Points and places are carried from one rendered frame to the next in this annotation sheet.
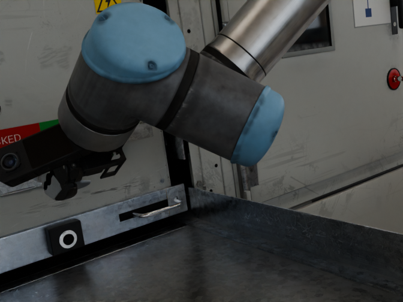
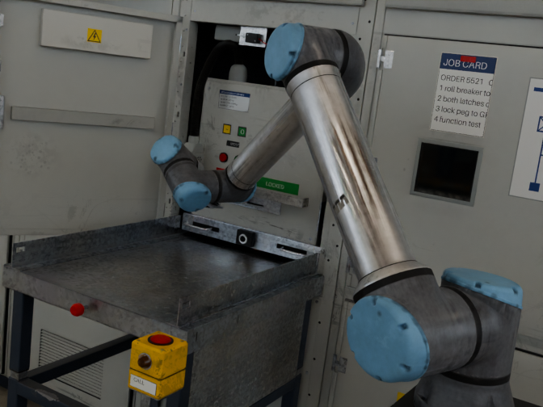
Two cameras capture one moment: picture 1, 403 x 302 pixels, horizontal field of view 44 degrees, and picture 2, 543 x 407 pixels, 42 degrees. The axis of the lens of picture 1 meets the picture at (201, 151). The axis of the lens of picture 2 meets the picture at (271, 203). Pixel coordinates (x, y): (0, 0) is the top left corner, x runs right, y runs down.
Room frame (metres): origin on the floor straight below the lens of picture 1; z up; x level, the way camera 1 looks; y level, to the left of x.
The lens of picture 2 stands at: (-0.07, -1.79, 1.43)
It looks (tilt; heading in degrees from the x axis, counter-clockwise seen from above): 10 degrees down; 64
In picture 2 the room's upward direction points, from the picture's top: 7 degrees clockwise
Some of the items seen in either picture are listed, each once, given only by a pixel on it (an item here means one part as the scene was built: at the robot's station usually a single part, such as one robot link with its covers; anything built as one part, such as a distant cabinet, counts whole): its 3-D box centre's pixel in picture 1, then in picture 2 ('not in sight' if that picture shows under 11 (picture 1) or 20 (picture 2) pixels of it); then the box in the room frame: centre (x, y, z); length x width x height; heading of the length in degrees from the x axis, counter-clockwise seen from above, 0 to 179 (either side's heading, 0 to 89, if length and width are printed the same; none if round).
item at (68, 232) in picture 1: (65, 237); (245, 237); (0.85, 0.26, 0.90); 0.06 x 0.03 x 0.05; 124
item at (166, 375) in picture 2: not in sight; (157, 364); (0.34, -0.55, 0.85); 0.08 x 0.08 x 0.10; 34
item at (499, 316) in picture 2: not in sight; (473, 318); (0.86, -0.82, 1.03); 0.17 x 0.15 x 0.18; 10
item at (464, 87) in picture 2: not in sight; (462, 94); (1.18, -0.29, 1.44); 0.15 x 0.01 x 0.21; 124
